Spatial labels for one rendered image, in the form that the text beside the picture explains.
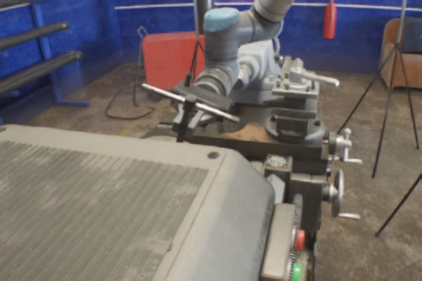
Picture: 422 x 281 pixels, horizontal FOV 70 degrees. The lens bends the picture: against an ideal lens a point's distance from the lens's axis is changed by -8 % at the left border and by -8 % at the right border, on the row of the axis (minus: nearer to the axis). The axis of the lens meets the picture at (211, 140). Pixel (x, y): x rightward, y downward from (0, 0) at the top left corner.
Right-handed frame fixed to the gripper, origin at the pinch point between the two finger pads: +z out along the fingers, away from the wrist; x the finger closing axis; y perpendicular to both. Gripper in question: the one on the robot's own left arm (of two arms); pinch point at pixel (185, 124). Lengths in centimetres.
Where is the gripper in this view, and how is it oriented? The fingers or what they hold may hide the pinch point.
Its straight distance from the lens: 66.8
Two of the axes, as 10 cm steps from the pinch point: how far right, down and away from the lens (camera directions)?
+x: 9.3, 3.7, -0.8
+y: 2.5, -7.7, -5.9
